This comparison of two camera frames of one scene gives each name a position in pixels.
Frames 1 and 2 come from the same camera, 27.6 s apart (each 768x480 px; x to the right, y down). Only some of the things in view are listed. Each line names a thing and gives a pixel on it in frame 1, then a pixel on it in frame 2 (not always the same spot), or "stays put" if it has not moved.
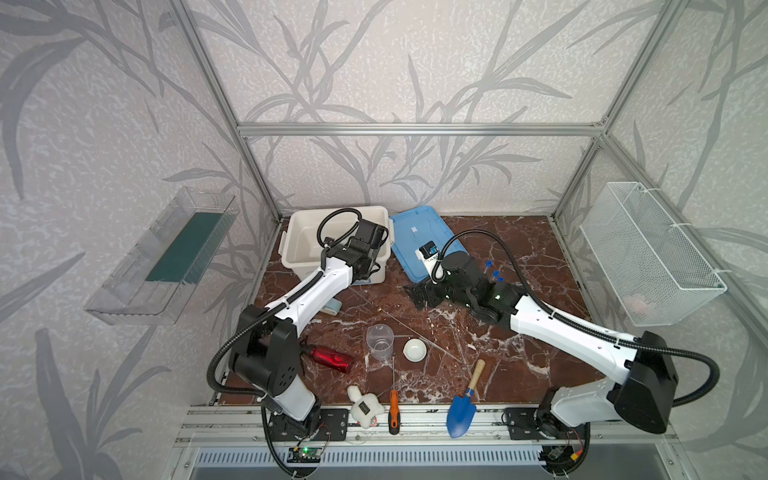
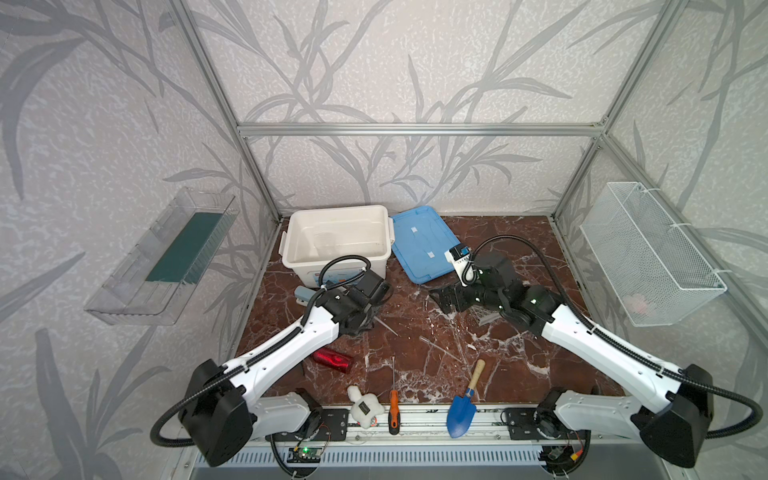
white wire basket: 652,262 stays put
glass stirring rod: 394,319 → 385,325
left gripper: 372,262 → 365,309
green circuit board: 304,455 stays put
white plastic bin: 312,231 stays put
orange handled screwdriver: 394,420 stays put
